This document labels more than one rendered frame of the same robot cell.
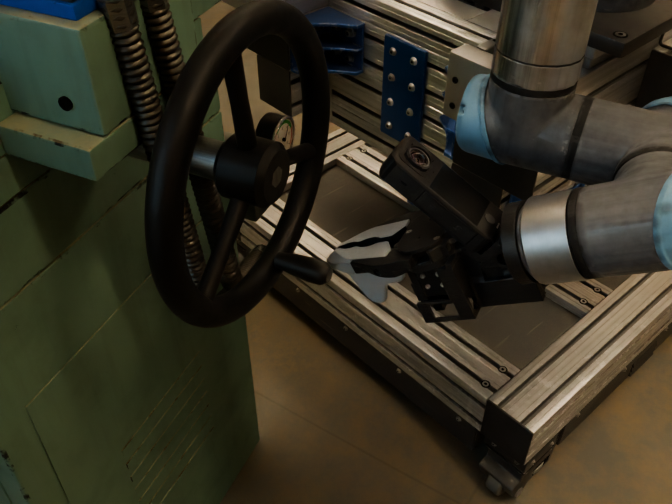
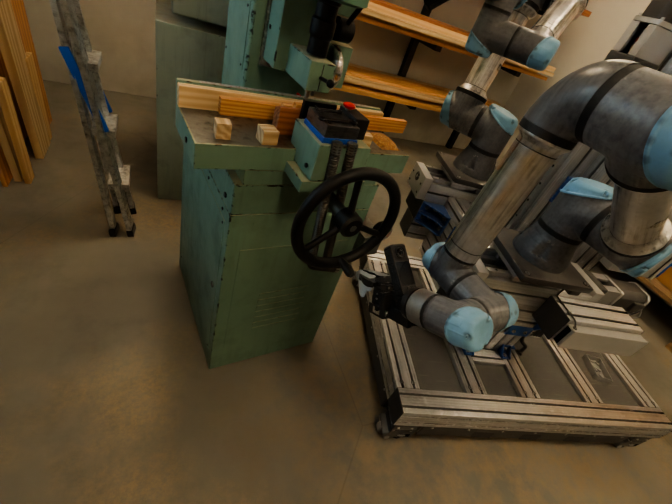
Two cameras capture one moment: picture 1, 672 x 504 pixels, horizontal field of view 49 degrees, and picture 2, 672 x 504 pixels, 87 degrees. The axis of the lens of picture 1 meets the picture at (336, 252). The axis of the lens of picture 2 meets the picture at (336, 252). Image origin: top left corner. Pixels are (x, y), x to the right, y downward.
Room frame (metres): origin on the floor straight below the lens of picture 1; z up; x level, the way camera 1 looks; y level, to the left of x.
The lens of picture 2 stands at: (-0.12, -0.21, 1.26)
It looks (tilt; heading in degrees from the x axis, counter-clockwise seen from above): 37 degrees down; 24
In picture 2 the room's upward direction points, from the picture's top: 21 degrees clockwise
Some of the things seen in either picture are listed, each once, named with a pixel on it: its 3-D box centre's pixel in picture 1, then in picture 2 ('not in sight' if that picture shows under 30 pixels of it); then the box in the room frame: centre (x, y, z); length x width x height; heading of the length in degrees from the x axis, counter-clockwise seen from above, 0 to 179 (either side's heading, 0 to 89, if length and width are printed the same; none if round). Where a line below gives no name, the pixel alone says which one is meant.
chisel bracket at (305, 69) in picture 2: not in sight; (309, 71); (0.69, 0.40, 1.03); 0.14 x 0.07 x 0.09; 66
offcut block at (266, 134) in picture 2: not in sight; (267, 134); (0.49, 0.32, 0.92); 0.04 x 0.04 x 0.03; 69
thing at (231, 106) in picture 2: not in sight; (325, 117); (0.75, 0.35, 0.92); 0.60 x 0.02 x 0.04; 156
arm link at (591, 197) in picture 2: not in sight; (583, 207); (0.92, -0.34, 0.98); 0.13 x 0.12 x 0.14; 64
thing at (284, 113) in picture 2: not in sight; (321, 124); (0.65, 0.30, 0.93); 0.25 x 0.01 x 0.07; 156
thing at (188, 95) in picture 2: not in sight; (295, 109); (0.67, 0.41, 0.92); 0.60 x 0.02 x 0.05; 156
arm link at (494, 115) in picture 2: not in sight; (494, 128); (1.29, 0.01, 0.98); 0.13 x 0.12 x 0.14; 95
